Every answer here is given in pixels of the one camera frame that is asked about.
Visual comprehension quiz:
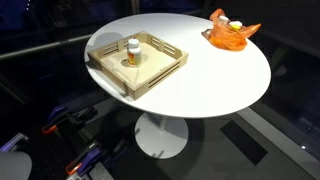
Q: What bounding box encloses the pill bottle with orange label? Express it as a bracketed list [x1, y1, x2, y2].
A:
[127, 45, 142, 66]

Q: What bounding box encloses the white bottle cap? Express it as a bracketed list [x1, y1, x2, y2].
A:
[128, 38, 140, 48]

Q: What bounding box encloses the wooden slatted crate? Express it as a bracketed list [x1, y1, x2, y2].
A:
[87, 32, 188, 100]

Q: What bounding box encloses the white bottle in bag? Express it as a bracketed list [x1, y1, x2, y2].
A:
[218, 15, 229, 24]

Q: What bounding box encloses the black floor mat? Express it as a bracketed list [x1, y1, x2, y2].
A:
[221, 121, 268, 165]

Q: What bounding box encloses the purple orange clamp upper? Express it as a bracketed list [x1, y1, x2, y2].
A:
[41, 105, 98, 135]

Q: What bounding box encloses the purple orange clamp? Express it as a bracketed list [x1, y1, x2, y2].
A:
[65, 139, 129, 177]
[41, 105, 98, 135]

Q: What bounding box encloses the purple orange clamp lower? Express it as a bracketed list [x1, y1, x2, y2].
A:
[65, 139, 129, 177]

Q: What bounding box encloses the grey metal handrail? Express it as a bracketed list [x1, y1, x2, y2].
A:
[0, 34, 93, 61]

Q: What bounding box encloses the grey rounded object corner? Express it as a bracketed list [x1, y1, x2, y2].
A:
[0, 152, 32, 180]

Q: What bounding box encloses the round white pedestal table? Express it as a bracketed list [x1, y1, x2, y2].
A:
[84, 13, 271, 159]

